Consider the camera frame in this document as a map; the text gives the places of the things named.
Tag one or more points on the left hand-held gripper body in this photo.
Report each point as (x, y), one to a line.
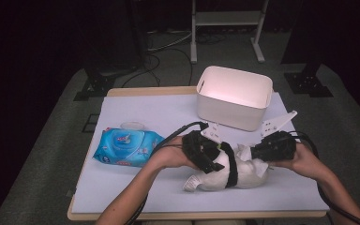
(198, 148)

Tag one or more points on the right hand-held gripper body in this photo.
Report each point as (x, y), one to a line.
(275, 146)

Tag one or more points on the white wet wipe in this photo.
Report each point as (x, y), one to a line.
(247, 154)

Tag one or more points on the panda plush toy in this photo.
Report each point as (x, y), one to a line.
(218, 178)

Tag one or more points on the white storage box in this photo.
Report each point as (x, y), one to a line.
(234, 87)

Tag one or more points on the blue wet wipes pack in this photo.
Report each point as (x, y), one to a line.
(122, 146)

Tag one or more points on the person's left hand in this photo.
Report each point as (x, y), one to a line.
(172, 154)

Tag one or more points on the person's right hand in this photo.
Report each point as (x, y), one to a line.
(304, 162)

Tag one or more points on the clear round plastic lid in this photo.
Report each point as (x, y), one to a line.
(132, 125)

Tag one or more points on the black stand base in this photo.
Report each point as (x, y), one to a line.
(97, 84)
(309, 84)

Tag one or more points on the wooden table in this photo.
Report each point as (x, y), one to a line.
(143, 91)

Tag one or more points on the dark square floor plate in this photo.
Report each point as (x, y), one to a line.
(90, 123)

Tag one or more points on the white metal stand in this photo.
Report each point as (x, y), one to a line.
(228, 18)

